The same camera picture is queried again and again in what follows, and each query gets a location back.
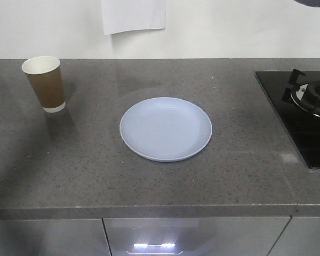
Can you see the brown paper cup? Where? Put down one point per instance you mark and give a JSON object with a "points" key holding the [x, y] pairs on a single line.
{"points": [[44, 75]]}

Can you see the grey middle cabinet door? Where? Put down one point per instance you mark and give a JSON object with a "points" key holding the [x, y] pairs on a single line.
{"points": [[193, 236]]}

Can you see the purple plastic bowl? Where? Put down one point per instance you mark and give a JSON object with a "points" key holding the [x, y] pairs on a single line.
{"points": [[310, 3]]}

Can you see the black gas burner grate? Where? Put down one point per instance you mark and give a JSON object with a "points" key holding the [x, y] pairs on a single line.
{"points": [[306, 96]]}

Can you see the black glass gas hob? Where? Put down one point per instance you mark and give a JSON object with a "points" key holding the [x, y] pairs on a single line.
{"points": [[303, 127]]}

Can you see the white paper sheet on wall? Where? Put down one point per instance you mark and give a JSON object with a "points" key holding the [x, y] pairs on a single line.
{"points": [[122, 16]]}

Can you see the grey upper drawer front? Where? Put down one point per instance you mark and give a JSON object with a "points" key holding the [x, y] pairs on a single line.
{"points": [[301, 236]]}

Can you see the light blue plastic plate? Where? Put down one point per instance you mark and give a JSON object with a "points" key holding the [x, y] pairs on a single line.
{"points": [[165, 129]]}

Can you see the grey side cabinet door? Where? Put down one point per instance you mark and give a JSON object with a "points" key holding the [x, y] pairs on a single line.
{"points": [[53, 237]]}

